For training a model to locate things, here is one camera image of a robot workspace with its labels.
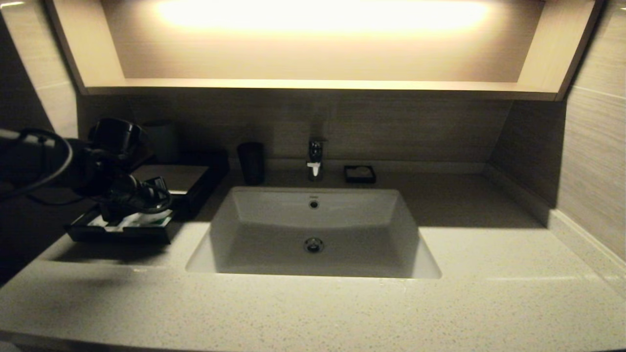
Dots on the white sachet green label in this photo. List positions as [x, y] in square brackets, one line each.
[146, 218]

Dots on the black amenity drawer box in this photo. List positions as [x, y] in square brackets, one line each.
[195, 181]

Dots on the wooden wall shelf niche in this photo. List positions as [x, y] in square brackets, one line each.
[88, 49]

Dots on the chrome faucet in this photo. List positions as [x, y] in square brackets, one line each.
[316, 151]

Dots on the black cup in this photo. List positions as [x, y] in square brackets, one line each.
[251, 164]

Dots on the white tube packet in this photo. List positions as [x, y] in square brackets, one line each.
[98, 222]

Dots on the warm light strip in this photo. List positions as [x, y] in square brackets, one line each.
[318, 17]

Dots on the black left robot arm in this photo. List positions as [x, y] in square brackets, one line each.
[29, 156]

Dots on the black soap dish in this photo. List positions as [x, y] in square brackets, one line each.
[359, 181]

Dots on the white sink basin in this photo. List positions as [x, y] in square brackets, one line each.
[342, 215]

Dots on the chrome sink drain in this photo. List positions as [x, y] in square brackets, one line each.
[314, 245]

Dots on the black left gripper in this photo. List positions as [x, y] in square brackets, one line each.
[134, 195]

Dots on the grey cup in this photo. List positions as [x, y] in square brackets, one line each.
[164, 142]

